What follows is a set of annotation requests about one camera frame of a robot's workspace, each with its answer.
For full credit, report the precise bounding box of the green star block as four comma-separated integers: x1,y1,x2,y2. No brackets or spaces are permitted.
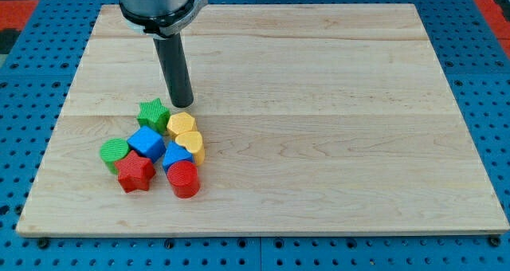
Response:
136,98,171,135

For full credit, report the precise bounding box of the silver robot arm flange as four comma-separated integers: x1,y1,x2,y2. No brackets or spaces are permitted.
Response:
119,0,208,40

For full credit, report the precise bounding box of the blue cube block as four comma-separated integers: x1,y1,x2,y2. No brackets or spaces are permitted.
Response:
127,126,166,163

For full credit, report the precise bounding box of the red star block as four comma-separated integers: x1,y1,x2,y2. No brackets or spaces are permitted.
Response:
114,151,155,193

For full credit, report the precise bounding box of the light wooden board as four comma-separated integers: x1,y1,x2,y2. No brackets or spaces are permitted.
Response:
17,4,509,238

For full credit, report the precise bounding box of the yellow heart block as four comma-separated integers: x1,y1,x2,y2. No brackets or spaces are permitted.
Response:
175,131,206,166

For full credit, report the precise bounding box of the yellow hexagon block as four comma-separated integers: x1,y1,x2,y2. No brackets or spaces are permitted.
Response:
167,112,198,139

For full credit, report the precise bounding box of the blue triangle block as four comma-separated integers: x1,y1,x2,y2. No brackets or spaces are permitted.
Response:
162,141,194,174

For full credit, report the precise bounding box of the red cylinder block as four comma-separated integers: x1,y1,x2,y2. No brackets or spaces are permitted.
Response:
167,160,200,198

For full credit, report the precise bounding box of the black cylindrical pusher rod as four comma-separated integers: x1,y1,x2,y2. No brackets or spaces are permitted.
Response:
153,33,194,108

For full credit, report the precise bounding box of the green cylinder block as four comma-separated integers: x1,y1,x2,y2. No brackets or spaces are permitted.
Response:
100,138,131,175

